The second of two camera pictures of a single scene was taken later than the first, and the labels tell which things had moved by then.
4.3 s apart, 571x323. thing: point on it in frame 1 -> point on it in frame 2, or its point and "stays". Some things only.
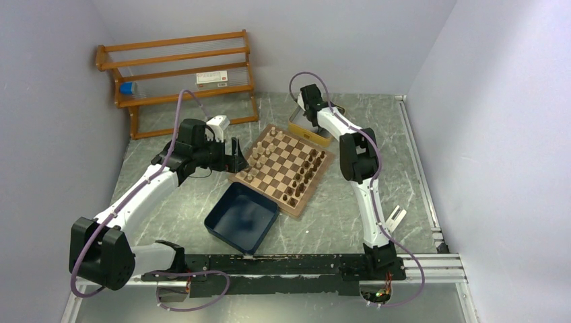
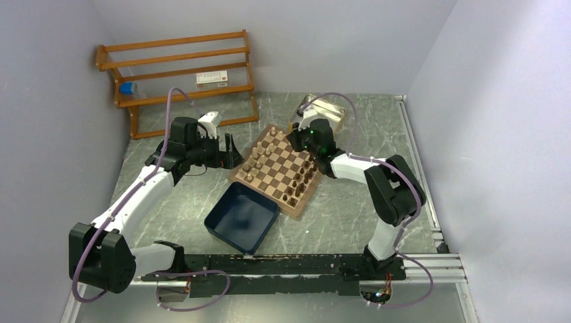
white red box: (213, 79) stays
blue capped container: (125, 88) stays
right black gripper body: (316, 125) -> (302, 141)
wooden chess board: (284, 169) stays
